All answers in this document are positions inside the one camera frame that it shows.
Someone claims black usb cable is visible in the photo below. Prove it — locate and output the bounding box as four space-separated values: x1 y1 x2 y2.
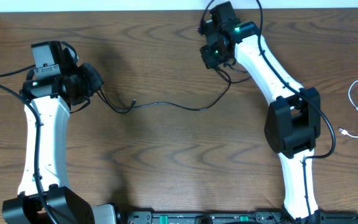
96 89 137 114
129 65 251 112

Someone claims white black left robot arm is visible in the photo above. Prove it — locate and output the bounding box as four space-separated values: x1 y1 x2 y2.
2 41 117 223

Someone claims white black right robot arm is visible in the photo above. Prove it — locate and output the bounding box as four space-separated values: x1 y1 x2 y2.
198 1 320 223

